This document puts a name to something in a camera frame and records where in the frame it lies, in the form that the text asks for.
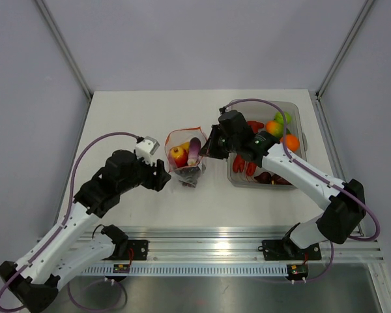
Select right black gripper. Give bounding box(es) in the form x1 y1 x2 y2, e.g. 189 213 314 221
199 125 240 160

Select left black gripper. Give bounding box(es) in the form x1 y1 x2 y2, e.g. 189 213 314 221
118 152 171 194

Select purple toy eggplant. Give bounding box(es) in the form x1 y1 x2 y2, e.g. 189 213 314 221
187 137 201 166

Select clear zip top bag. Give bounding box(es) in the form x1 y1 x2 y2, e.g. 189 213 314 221
164 127 207 188

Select red toy tomato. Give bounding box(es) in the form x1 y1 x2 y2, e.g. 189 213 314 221
172 150 188 168

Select dark purple toy grapes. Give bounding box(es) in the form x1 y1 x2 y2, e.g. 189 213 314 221
174 166 202 188

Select yellow toy potato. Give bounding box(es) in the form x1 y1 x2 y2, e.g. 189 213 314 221
169 142 190 164

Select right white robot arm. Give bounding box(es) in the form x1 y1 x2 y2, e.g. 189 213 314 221
199 110 366 258

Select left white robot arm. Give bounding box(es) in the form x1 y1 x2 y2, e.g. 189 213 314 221
0 150 171 312

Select clear plastic food bin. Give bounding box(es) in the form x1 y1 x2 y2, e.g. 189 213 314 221
226 100 308 190

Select red toy lobster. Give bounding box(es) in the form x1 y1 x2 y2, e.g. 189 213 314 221
232 121 265 178

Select dark red toy fig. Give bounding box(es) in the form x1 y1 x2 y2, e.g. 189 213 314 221
254 171 272 184

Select orange green toy mango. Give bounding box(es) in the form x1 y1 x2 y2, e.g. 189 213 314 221
265 121 284 138

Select dark red toy apple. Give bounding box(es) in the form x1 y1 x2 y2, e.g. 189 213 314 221
271 174 292 186

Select green toy lime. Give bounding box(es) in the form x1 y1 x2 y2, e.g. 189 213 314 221
274 112 292 125

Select toy orange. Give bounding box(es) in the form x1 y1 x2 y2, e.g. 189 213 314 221
285 134 300 152

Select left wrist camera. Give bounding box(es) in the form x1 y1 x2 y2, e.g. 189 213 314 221
135 136 160 164

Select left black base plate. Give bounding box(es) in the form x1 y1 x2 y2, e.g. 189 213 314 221
109 239 149 261

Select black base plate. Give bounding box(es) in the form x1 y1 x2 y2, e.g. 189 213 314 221
258 239 322 261
109 239 149 261

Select white slotted cable duct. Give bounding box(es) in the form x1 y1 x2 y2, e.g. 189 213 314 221
80 263 288 277

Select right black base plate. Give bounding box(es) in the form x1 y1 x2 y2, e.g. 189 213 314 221
258 239 322 261

